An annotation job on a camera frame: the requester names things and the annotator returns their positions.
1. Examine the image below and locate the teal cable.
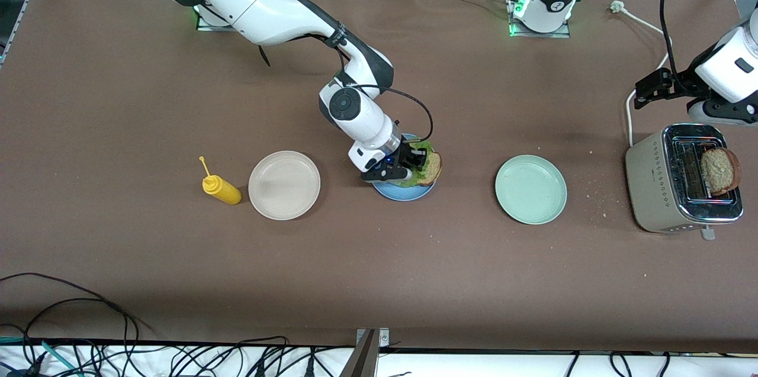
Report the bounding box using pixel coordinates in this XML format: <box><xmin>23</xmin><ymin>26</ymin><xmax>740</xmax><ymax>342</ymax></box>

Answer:
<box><xmin>0</xmin><ymin>336</ymin><xmax>78</xmax><ymax>377</ymax></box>

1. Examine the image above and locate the blue plate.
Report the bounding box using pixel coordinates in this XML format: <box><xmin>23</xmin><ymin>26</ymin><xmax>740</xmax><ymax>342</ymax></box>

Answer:
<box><xmin>371</xmin><ymin>133</ymin><xmax>440</xmax><ymax>202</ymax></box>

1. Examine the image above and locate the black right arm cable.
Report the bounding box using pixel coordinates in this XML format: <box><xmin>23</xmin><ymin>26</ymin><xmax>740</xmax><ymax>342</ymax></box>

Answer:
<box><xmin>258</xmin><ymin>25</ymin><xmax>435</xmax><ymax>147</ymax></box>

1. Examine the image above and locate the brown bread slice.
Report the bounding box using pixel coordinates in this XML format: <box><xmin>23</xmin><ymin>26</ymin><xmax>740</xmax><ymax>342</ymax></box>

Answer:
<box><xmin>701</xmin><ymin>147</ymin><xmax>742</xmax><ymax>196</ymax></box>
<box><xmin>422</xmin><ymin>151</ymin><xmax>444</xmax><ymax>185</ymax></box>

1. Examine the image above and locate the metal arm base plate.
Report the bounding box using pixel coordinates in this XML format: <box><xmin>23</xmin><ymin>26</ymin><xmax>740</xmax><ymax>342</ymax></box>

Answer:
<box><xmin>509</xmin><ymin>0</ymin><xmax>572</xmax><ymax>38</ymax></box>
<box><xmin>197</xmin><ymin>7</ymin><xmax>237</xmax><ymax>31</ymax></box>

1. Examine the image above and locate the white toaster power cord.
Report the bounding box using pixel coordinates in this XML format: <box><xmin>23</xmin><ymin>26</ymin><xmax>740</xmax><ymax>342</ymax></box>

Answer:
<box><xmin>610</xmin><ymin>1</ymin><xmax>674</xmax><ymax>147</ymax></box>

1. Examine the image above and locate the green lettuce leaf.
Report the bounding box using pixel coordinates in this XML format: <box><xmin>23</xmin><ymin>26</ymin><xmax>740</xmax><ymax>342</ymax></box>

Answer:
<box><xmin>393</xmin><ymin>138</ymin><xmax>437</xmax><ymax>189</ymax></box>

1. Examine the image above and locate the cream plate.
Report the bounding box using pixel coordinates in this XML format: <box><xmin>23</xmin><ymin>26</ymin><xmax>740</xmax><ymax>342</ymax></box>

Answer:
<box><xmin>248</xmin><ymin>150</ymin><xmax>322</xmax><ymax>221</ymax></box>

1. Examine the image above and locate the pale green plate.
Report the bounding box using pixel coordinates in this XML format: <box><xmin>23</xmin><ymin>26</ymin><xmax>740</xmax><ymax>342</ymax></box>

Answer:
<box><xmin>494</xmin><ymin>154</ymin><xmax>568</xmax><ymax>225</ymax></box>

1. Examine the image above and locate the aluminium camera post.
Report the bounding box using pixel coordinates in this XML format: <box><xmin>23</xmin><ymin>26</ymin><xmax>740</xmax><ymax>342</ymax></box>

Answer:
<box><xmin>341</xmin><ymin>328</ymin><xmax>390</xmax><ymax>377</ymax></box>

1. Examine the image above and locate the beige chrome toaster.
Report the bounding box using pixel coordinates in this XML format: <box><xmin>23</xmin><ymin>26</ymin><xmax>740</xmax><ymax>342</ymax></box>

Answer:
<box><xmin>625</xmin><ymin>123</ymin><xmax>744</xmax><ymax>241</ymax></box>

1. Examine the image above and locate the black looping cable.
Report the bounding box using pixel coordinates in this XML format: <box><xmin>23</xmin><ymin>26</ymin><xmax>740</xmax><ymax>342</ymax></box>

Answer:
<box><xmin>0</xmin><ymin>272</ymin><xmax>140</xmax><ymax>345</ymax></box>

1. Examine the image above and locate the yellow squeeze bottle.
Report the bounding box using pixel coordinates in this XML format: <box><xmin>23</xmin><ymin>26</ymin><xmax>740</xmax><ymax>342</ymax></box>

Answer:
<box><xmin>198</xmin><ymin>156</ymin><xmax>242</xmax><ymax>206</ymax></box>

